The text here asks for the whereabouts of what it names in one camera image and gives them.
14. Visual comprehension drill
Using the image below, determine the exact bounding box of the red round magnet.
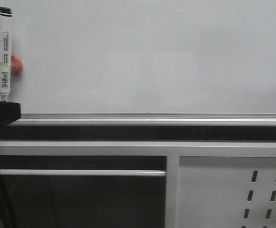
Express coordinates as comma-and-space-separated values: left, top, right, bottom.
11, 55, 23, 76

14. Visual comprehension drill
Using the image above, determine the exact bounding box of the white whiteboard marker pen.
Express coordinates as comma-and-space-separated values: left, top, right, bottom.
0, 6, 12, 101

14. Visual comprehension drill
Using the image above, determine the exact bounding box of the white whiteboard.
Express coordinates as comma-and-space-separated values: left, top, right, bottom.
0, 0, 276, 126

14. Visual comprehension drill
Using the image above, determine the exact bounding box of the white perforated pegboard panel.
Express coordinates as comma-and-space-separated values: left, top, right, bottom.
176, 156, 276, 228

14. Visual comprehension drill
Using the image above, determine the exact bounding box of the white horizontal rail bar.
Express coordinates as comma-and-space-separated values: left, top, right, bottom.
0, 169, 166, 177

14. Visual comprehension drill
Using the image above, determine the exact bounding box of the grey metal stand frame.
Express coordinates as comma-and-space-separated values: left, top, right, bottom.
0, 141, 276, 228

